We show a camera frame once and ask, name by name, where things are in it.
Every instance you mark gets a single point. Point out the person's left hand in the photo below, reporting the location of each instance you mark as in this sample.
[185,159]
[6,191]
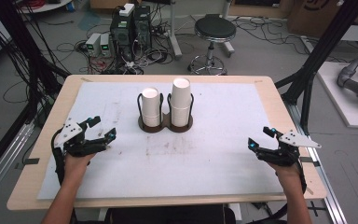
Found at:
[76,166]

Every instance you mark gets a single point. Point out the black computer tower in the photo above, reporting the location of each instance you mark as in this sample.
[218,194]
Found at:
[142,26]
[121,35]

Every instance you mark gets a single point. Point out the black metal frame stand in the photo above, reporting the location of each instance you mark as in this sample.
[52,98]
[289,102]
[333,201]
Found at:
[320,53]

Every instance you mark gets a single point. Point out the aluminium rail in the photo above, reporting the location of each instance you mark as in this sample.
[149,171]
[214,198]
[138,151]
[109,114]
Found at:
[326,186]
[6,155]

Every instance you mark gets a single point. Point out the grey metal desk leg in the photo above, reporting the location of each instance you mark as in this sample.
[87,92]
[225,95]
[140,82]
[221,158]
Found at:
[174,31]

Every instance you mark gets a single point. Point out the white power adapter box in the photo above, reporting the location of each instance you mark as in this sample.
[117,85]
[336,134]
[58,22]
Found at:
[126,10]

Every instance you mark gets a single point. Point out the white platform board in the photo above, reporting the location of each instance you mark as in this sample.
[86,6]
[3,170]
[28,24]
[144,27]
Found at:
[338,99]

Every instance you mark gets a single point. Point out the black tape cross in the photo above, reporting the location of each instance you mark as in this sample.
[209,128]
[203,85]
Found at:
[314,209]

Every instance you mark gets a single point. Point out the black tape strip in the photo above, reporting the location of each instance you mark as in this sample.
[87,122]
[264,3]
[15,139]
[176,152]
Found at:
[31,161]
[309,160]

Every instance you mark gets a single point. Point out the black round stool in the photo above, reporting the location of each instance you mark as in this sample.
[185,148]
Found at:
[215,28]

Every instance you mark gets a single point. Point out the cardboard box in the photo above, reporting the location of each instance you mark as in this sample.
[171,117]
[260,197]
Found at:
[310,15]

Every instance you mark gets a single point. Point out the white foam mat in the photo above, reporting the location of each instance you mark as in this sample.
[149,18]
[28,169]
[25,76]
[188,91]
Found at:
[199,161]

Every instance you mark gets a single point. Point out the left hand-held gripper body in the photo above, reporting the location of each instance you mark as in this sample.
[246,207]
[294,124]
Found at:
[74,146]

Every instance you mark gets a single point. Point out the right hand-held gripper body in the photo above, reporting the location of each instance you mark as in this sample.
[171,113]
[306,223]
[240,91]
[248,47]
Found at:
[287,149]

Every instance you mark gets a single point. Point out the person's right hand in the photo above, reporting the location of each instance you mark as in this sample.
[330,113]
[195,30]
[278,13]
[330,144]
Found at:
[287,174]

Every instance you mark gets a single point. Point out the white round table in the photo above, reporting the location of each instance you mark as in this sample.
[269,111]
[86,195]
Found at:
[48,5]

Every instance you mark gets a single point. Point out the grey bench power supply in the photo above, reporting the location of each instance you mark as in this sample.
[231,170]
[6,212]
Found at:
[105,45]
[93,44]

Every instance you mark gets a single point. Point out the person's dark clothing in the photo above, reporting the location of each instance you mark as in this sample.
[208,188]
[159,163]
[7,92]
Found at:
[167,215]

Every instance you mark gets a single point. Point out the dark brown double cup holder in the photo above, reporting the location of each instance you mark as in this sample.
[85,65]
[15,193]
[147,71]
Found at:
[165,124]

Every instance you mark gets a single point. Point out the tall white paper cup stack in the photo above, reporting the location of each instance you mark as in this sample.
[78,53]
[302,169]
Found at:
[181,99]

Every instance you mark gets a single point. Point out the short white paper cup stack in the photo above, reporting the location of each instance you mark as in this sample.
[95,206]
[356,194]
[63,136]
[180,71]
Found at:
[151,104]

